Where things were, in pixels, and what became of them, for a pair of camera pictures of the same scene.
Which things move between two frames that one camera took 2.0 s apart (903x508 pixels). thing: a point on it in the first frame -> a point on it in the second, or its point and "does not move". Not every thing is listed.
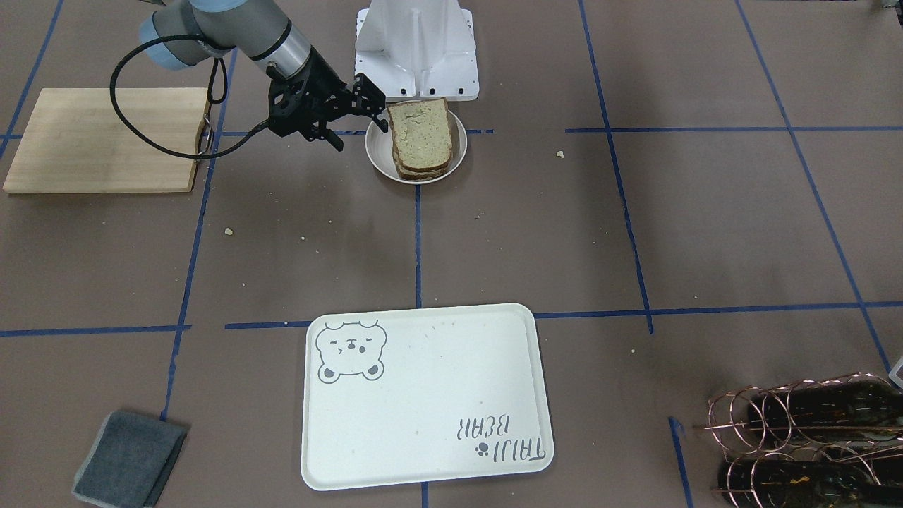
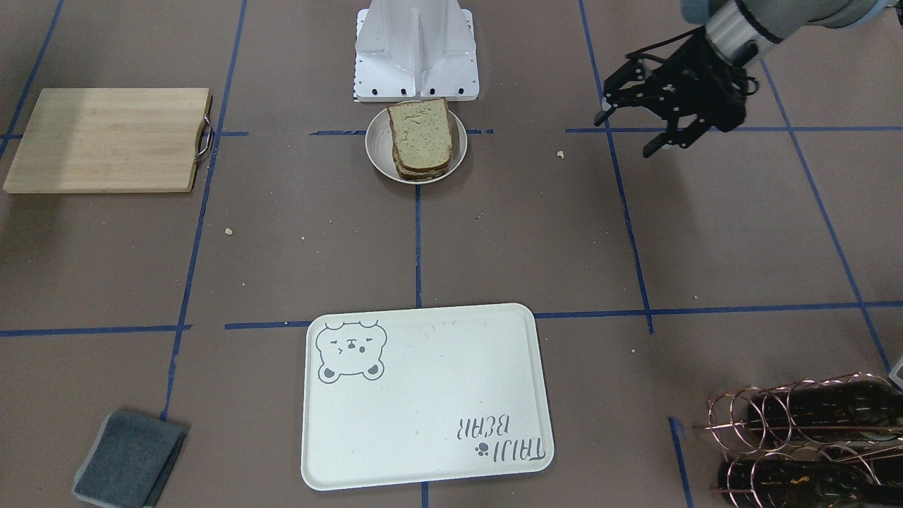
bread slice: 412,174 does not move
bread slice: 421,133 does not move
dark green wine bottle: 858,408 does not move
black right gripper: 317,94 -> 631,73
